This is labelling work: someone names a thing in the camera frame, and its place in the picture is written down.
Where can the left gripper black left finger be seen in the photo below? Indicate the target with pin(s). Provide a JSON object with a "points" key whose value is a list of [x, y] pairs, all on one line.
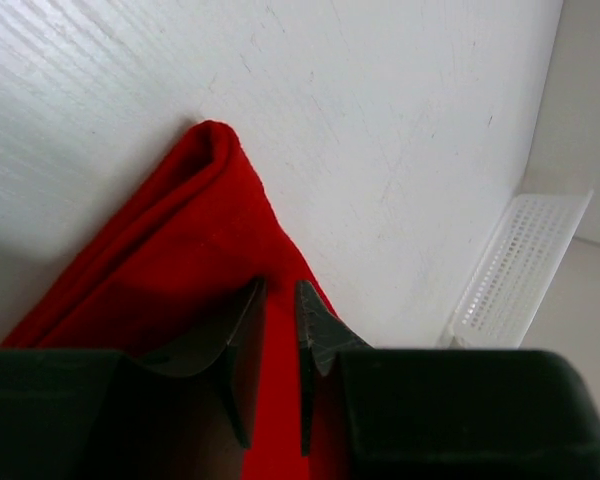
{"points": [[184, 411]]}

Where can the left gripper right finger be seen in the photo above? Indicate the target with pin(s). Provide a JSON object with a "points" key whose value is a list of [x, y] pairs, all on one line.
{"points": [[370, 413]]}

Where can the red t shirt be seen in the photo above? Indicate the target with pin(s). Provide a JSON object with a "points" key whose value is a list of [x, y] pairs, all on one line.
{"points": [[196, 230]]}

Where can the white plastic basket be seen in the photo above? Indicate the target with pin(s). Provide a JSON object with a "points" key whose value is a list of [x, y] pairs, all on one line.
{"points": [[515, 271]]}

